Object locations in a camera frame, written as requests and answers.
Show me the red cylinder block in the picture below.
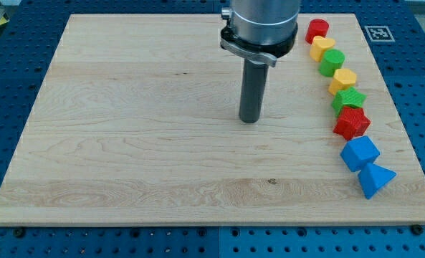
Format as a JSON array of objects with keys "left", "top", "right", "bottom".
[{"left": 305, "top": 19, "right": 330, "bottom": 44}]

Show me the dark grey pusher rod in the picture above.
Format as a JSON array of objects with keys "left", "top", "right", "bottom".
[{"left": 239, "top": 59, "right": 268, "bottom": 123}]

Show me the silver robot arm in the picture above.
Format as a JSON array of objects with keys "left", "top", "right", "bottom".
[{"left": 230, "top": 0, "right": 301, "bottom": 45}]

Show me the yellow hexagon block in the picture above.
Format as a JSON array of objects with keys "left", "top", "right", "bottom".
[{"left": 328, "top": 68, "right": 357, "bottom": 95}]

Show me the red star block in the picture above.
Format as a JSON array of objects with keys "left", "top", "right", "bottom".
[{"left": 333, "top": 106, "right": 371, "bottom": 140}]

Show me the blue triangle block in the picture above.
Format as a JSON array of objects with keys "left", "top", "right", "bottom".
[{"left": 358, "top": 163, "right": 397, "bottom": 199}]

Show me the green star block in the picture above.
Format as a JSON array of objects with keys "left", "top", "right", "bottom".
[{"left": 331, "top": 87, "right": 367, "bottom": 117}]

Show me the yellow heart block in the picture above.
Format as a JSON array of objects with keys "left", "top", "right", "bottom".
[{"left": 309, "top": 36, "right": 336, "bottom": 62}]

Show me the green cylinder block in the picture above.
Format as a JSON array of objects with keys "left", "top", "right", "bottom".
[{"left": 318, "top": 49, "right": 345, "bottom": 77}]

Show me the white fiducial marker tag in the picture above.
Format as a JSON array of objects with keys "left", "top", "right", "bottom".
[{"left": 365, "top": 25, "right": 395, "bottom": 42}]

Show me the blue cube block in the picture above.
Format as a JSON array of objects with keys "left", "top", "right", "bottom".
[{"left": 340, "top": 136, "right": 381, "bottom": 172}]

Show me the black and silver clamp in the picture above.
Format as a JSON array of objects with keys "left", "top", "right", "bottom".
[{"left": 220, "top": 7, "right": 298, "bottom": 67}]

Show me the wooden board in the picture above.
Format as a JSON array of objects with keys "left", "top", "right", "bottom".
[{"left": 0, "top": 14, "right": 425, "bottom": 227}]

